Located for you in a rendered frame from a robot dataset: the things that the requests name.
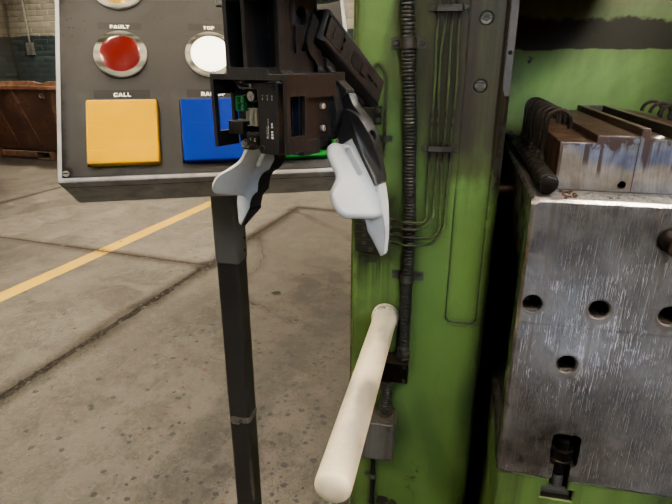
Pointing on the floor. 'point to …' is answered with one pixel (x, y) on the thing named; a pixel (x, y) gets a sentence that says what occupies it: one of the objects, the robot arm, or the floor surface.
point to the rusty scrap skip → (28, 119)
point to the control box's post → (237, 343)
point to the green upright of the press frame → (470, 177)
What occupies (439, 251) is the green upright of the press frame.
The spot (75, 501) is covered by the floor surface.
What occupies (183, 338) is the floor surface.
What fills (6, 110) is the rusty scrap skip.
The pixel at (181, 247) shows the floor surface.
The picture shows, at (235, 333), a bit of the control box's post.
